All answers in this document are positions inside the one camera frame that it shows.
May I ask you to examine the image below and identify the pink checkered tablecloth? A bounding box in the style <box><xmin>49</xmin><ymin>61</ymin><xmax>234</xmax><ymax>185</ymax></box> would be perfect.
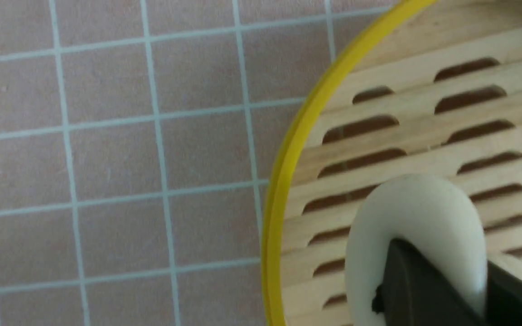
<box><xmin>0</xmin><ymin>0</ymin><xmax>394</xmax><ymax>326</ymax></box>

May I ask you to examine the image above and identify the bamboo steamer tray yellow rim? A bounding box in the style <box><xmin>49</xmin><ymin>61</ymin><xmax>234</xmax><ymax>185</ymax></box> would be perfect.
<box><xmin>261</xmin><ymin>0</ymin><xmax>522</xmax><ymax>326</ymax></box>

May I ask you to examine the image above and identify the white bun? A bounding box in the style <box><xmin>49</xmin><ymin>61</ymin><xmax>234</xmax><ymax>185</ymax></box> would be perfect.
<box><xmin>345</xmin><ymin>174</ymin><xmax>520</xmax><ymax>326</ymax></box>

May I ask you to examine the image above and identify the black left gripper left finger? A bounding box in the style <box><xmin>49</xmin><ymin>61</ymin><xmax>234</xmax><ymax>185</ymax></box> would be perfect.
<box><xmin>372</xmin><ymin>239</ymin><xmax>484</xmax><ymax>326</ymax></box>

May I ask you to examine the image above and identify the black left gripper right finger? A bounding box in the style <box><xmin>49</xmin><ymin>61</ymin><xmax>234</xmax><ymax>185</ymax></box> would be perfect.
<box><xmin>485</xmin><ymin>260</ymin><xmax>522</xmax><ymax>326</ymax></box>

